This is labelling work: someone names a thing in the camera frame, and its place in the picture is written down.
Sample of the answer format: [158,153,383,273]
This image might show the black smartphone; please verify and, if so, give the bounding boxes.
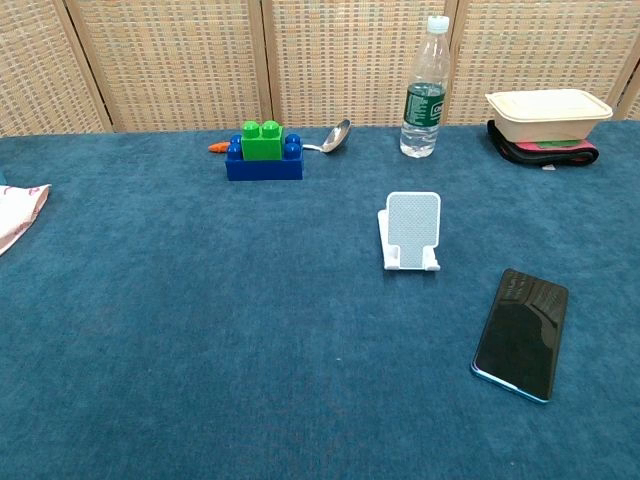
[469,267,570,404]

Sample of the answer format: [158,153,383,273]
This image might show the white phone stand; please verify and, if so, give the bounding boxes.
[376,191,443,273]

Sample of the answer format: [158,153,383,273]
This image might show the blue toy building block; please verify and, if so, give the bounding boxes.
[224,132,305,182]

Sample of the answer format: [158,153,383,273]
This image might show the blue table cloth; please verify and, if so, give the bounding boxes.
[0,118,640,480]

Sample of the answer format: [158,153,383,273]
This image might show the green toy building block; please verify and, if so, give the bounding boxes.
[240,119,286,162]

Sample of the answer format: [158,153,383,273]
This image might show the clear plastic water bottle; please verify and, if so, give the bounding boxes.
[399,14,452,159]

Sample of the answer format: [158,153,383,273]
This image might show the woven bamboo folding screen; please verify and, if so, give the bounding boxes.
[0,0,640,139]

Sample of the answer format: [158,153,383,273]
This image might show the beige lidded lunch box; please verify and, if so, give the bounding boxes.
[484,88,614,144]

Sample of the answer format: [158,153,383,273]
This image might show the white wet wipes pack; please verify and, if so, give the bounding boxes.
[0,183,53,257]

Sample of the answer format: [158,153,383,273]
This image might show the metal spoon orange handle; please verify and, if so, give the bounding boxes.
[208,118,353,155]

